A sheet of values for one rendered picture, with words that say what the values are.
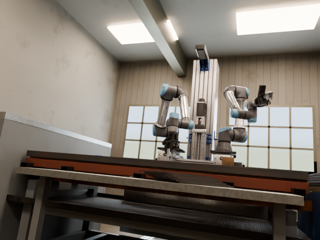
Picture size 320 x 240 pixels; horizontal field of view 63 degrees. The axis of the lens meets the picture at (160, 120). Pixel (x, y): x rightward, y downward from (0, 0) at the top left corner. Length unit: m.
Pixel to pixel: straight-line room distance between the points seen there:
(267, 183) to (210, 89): 1.62
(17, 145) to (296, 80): 5.13
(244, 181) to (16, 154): 1.33
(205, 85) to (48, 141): 1.61
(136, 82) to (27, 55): 2.84
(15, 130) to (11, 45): 2.51
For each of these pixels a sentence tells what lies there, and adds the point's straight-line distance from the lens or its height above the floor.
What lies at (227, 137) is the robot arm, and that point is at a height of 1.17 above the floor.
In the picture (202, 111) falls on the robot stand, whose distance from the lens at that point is 2.60.
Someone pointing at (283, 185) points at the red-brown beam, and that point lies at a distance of 1.31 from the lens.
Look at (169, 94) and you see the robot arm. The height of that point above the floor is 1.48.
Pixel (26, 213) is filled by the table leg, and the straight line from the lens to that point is 1.81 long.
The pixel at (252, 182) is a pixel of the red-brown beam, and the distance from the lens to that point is 1.30.
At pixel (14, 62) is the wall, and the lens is 4.19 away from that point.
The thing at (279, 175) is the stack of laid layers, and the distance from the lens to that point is 1.31.
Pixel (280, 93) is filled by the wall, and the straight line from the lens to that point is 5.75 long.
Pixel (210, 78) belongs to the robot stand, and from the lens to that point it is 2.79.
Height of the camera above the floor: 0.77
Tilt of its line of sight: 12 degrees up
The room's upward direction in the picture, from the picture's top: 6 degrees clockwise
